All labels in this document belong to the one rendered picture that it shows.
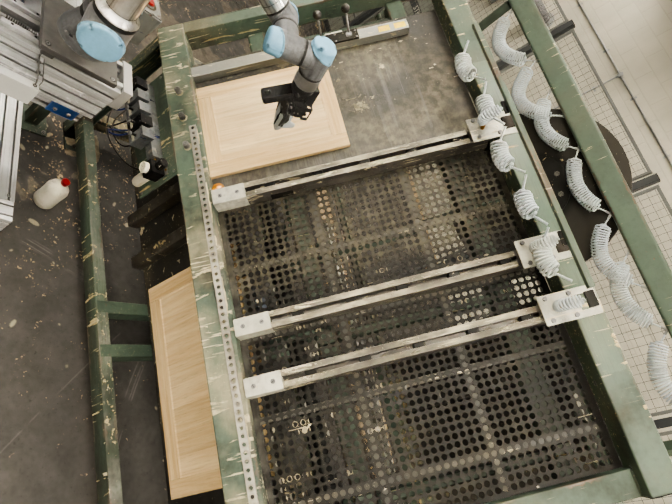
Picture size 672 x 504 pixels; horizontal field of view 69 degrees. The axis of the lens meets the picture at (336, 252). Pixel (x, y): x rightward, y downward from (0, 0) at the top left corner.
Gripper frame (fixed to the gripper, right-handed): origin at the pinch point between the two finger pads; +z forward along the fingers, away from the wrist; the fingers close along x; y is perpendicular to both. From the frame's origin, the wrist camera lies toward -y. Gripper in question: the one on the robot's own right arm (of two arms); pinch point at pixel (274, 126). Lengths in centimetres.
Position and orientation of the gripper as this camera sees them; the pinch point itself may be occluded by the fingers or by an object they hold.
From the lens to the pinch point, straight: 168.4
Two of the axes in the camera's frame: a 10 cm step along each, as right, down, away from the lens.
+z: -4.5, 4.5, 7.7
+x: -1.9, -8.9, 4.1
